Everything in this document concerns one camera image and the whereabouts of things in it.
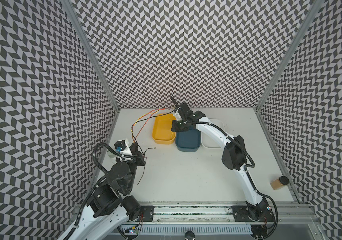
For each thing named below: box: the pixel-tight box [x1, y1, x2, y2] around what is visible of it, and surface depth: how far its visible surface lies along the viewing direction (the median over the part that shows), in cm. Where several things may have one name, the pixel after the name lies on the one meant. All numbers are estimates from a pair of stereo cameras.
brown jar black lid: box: [269, 175, 290, 190], surface depth 77 cm
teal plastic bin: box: [175, 128, 201, 152], surface depth 99 cm
